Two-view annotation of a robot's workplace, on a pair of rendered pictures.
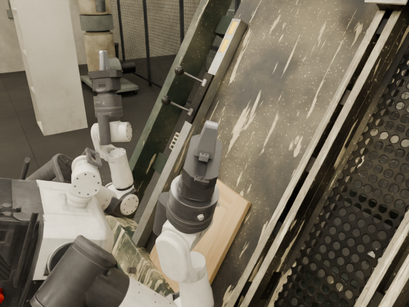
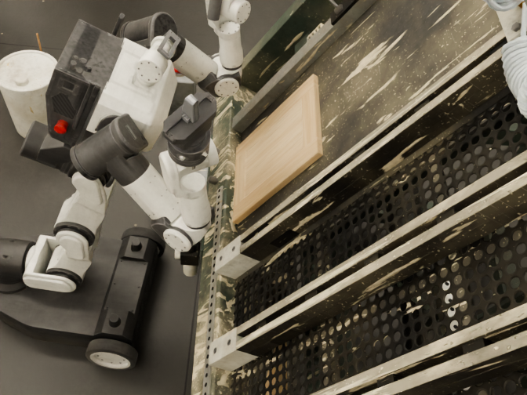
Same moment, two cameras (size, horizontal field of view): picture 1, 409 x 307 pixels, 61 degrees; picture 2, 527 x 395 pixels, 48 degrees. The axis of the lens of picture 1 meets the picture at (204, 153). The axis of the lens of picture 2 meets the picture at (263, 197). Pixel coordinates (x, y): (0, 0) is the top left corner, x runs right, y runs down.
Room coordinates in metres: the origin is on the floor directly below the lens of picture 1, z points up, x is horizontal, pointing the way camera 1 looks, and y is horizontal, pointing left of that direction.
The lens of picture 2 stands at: (-0.13, -0.50, 2.41)
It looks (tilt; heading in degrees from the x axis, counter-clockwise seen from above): 52 degrees down; 27
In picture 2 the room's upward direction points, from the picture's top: 9 degrees clockwise
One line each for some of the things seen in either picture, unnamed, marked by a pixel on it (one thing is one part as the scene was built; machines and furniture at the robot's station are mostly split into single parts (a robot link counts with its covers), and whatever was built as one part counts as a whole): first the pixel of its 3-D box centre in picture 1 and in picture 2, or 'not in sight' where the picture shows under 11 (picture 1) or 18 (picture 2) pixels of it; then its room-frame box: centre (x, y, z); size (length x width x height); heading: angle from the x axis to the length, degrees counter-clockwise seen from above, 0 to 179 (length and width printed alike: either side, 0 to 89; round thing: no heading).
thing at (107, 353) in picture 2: not in sight; (111, 354); (0.43, 0.33, 0.10); 0.20 x 0.05 x 0.20; 118
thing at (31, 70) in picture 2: not in sight; (33, 88); (1.21, 1.55, 0.24); 0.32 x 0.30 x 0.47; 32
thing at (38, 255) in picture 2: not in sight; (56, 263); (0.54, 0.70, 0.28); 0.21 x 0.20 x 0.13; 118
